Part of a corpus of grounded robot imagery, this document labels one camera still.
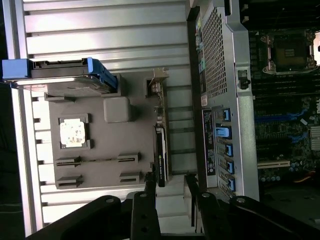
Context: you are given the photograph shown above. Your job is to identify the black case label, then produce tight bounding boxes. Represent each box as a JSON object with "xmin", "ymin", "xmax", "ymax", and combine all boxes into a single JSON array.
[{"xmin": 201, "ymin": 108, "xmax": 216, "ymax": 176}]

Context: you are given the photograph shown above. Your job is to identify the white PCI expansion slot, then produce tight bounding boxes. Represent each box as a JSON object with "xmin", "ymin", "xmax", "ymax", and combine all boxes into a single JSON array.
[{"xmin": 257, "ymin": 159, "xmax": 291, "ymax": 169}]

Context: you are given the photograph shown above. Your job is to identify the grey parts rack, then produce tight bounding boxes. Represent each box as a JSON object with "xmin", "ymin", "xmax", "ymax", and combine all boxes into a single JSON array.
[{"xmin": 44, "ymin": 72, "xmax": 173, "ymax": 191}]

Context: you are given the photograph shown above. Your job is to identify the grey metal PC case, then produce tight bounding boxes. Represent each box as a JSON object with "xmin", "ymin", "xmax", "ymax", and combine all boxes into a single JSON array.
[{"xmin": 186, "ymin": 0, "xmax": 320, "ymax": 203}]

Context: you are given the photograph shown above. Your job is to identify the green motherboard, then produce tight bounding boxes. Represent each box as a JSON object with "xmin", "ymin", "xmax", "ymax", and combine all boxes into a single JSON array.
[{"xmin": 248, "ymin": 27, "xmax": 320, "ymax": 187}]

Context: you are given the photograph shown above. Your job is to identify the silver CPU chip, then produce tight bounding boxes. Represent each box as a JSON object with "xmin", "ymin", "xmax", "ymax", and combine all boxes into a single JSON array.
[{"xmin": 59, "ymin": 118, "xmax": 88, "ymax": 147}]

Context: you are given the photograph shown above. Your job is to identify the blue SATA connectors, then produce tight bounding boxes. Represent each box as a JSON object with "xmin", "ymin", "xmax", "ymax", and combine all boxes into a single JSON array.
[{"xmin": 289, "ymin": 132, "xmax": 308, "ymax": 144}]

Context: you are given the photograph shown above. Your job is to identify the blue expansion slot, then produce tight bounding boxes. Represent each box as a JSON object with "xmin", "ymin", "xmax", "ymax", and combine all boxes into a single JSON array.
[{"xmin": 254, "ymin": 109, "xmax": 309, "ymax": 122}]

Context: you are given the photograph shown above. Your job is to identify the silver finned chipset heatsink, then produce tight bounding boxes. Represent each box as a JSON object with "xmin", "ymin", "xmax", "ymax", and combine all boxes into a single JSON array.
[{"xmin": 311, "ymin": 126, "xmax": 320, "ymax": 151}]

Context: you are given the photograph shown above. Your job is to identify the black case latch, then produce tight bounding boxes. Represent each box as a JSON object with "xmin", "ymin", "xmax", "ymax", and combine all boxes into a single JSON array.
[{"xmin": 236, "ymin": 69, "xmax": 252, "ymax": 91}]

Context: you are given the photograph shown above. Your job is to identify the hard disk in blue caddy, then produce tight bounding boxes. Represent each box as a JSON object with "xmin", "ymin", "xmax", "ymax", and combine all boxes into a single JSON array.
[{"xmin": 1, "ymin": 57, "xmax": 118, "ymax": 97}]

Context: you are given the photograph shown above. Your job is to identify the CPU socket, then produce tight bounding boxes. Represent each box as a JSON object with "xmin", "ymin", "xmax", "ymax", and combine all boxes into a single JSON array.
[{"xmin": 259, "ymin": 29, "xmax": 316, "ymax": 75}]

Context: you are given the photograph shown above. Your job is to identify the coloured wire bundle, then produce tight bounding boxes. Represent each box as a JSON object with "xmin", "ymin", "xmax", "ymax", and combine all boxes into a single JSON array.
[{"xmin": 293, "ymin": 171, "xmax": 316, "ymax": 184}]

